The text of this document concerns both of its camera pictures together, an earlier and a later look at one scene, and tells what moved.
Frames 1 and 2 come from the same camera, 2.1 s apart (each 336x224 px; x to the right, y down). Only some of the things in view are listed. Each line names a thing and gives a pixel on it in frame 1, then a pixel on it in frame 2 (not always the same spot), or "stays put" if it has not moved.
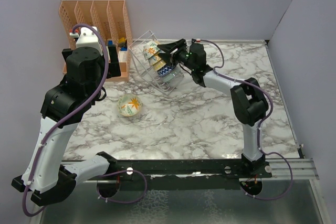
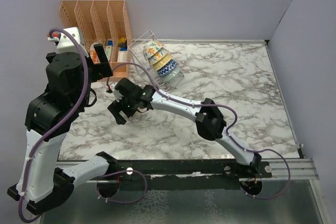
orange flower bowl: (150, 48) stays put
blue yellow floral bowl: (154, 59) stays put
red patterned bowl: (165, 70) stays put
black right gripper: (166, 56) -> (115, 110)
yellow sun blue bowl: (158, 65) stays put
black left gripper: (113, 70) -> (100, 71)
